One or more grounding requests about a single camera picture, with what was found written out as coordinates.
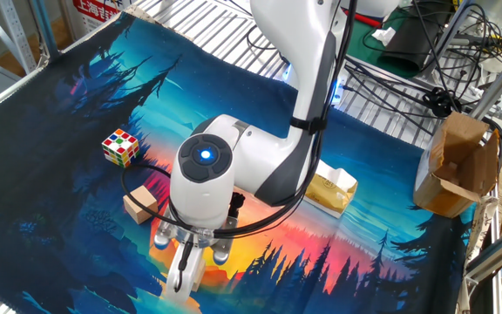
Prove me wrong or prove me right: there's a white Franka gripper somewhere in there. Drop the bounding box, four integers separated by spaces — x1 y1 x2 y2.
164 239 208 305

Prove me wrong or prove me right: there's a Rubik's cube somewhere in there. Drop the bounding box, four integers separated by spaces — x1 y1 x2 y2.
101 127 141 170

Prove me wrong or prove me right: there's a gold tissue pack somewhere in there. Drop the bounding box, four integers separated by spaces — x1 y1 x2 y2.
302 159 359 219

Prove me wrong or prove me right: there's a printed sunset landscape cloth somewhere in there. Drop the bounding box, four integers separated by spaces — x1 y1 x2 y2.
0 10 487 314

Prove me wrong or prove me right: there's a red lettered sign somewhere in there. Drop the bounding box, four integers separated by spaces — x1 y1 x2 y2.
71 0 126 31

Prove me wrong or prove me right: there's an open cardboard box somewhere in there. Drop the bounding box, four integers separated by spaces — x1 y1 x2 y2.
411 111 502 220

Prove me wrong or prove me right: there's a green cutting mat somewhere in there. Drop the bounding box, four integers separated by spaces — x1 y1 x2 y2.
345 16 422 80

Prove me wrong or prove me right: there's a white perforated shelf upright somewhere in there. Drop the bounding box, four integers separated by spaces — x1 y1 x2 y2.
0 0 38 75

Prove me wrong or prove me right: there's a crumpled white tissue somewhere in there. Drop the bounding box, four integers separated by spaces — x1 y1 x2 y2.
370 25 397 47

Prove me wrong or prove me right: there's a black pouch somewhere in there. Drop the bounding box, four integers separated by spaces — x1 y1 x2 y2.
380 6 451 74

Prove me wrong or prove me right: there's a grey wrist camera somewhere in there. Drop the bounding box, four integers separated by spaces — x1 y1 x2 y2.
153 215 240 267

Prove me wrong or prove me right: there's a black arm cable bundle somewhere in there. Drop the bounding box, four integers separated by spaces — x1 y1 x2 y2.
120 0 359 294

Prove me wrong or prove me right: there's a black cable strap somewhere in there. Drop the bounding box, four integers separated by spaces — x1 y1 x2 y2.
288 115 329 136

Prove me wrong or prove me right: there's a blue grey metal post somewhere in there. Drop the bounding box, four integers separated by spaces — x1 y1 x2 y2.
30 0 64 61

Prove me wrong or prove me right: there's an aluminium frame beam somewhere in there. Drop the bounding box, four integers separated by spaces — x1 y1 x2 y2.
463 215 502 284

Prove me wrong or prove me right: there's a black coiled cable bundle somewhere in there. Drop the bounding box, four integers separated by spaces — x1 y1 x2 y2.
422 85 462 119

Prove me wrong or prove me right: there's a red handled tool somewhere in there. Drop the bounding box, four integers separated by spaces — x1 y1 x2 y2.
349 10 386 30

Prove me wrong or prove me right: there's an aluminium frame post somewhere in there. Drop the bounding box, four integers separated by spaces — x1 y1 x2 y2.
468 41 502 122

